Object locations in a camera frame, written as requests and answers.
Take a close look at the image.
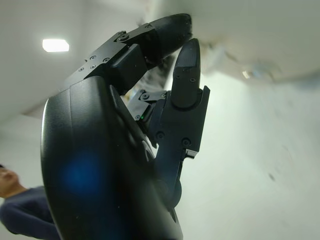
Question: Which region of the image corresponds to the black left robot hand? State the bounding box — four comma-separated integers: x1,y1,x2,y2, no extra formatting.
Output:
39,12,211,240

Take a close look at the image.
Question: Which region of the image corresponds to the person in blue sweater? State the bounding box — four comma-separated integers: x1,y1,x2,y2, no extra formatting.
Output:
0,163,60,240

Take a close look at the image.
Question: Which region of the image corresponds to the ceiling light panel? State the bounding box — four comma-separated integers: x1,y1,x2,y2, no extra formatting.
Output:
41,38,71,53

